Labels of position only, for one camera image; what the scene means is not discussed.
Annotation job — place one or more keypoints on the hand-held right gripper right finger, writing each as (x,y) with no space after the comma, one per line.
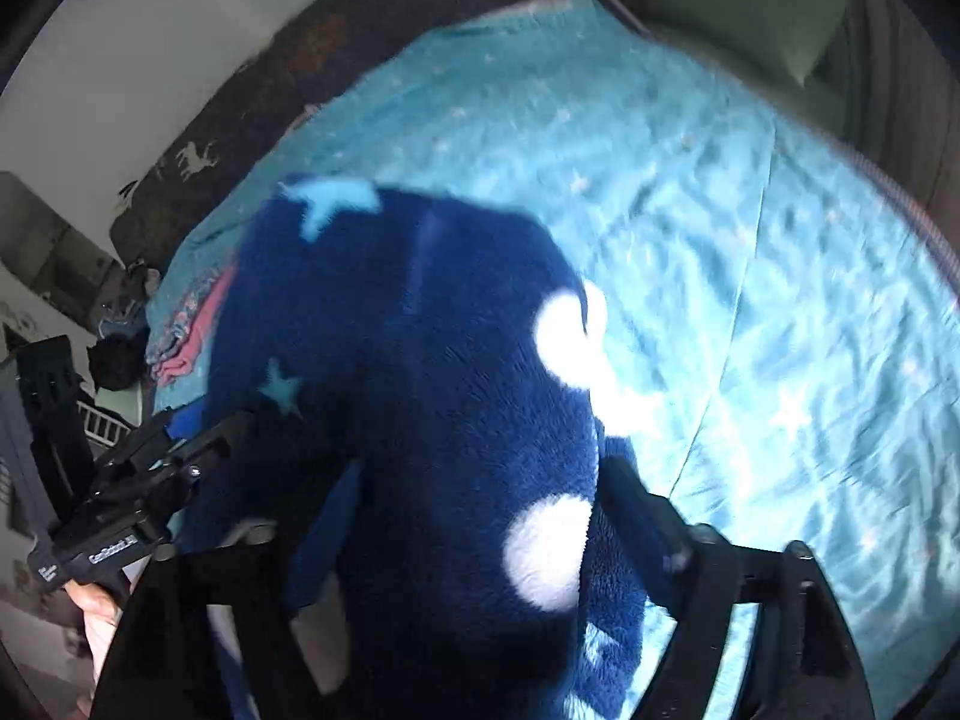
(637,532)

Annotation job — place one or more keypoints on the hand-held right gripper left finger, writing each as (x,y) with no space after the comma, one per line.
(319,562)

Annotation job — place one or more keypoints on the blue star print fleece garment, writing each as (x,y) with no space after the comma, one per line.
(420,360)

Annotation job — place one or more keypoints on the turquoise star print bedspread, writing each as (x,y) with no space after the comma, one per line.
(750,240)

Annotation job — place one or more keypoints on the person's left hand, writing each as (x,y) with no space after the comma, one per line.
(101,622)

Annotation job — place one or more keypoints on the pink cloth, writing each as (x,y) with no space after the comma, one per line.
(196,337)

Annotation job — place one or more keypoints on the dark furniture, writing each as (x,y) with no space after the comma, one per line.
(52,420)

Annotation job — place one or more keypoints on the dark deer print blanket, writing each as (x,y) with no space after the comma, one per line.
(247,112)

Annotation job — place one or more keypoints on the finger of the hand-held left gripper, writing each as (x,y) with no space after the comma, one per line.
(142,442)
(217,439)

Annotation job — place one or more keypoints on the green pillow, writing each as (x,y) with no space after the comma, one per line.
(742,7)

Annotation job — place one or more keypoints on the grey curtain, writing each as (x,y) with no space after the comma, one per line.
(900,75)

